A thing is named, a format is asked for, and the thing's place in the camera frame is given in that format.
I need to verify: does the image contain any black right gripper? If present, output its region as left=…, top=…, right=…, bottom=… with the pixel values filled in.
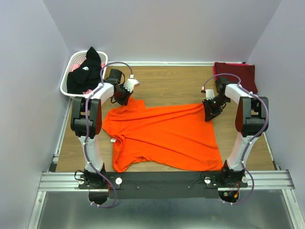
left=202, top=95, right=230, bottom=122

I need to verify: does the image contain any orange t shirt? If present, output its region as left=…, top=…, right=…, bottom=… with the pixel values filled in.
left=102, top=98, right=223, bottom=173

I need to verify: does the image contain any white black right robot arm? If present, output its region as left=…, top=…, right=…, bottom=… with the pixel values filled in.
left=201, top=73, right=269, bottom=187

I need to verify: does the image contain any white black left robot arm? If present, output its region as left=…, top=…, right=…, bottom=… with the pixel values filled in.
left=71, top=69, right=139, bottom=188

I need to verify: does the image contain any pink garment in basket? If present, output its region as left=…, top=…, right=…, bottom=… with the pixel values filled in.
left=67, top=62, right=105, bottom=94

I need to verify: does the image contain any black t shirt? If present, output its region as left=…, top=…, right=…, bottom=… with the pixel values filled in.
left=67, top=47, right=102, bottom=94

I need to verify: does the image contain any folded maroon t shirt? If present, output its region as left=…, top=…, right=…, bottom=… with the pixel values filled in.
left=213, top=62, right=258, bottom=94

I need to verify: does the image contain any white plastic laundry basket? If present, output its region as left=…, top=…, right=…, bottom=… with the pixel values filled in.
left=59, top=50, right=109, bottom=98

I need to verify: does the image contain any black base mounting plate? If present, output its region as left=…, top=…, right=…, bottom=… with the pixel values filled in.
left=74, top=170, right=248, bottom=206

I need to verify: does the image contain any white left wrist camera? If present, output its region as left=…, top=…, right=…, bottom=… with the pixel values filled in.
left=123, top=78, right=140, bottom=93

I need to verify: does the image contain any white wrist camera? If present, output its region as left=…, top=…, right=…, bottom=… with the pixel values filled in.
left=123, top=78, right=140, bottom=93
left=205, top=89, right=215, bottom=100

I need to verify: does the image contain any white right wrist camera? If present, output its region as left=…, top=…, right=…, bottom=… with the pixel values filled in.
left=205, top=89, right=215, bottom=100

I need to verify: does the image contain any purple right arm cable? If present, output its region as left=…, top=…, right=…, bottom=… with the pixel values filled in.
left=200, top=73, right=270, bottom=206

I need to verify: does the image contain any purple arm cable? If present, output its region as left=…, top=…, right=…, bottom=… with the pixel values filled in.
left=84, top=61, right=135, bottom=208
left=200, top=73, right=270, bottom=206

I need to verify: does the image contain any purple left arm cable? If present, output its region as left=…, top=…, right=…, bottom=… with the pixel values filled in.
left=84, top=61, right=135, bottom=208

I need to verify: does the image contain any aluminium extrusion rail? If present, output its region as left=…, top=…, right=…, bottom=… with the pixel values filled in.
left=38, top=170, right=295, bottom=192

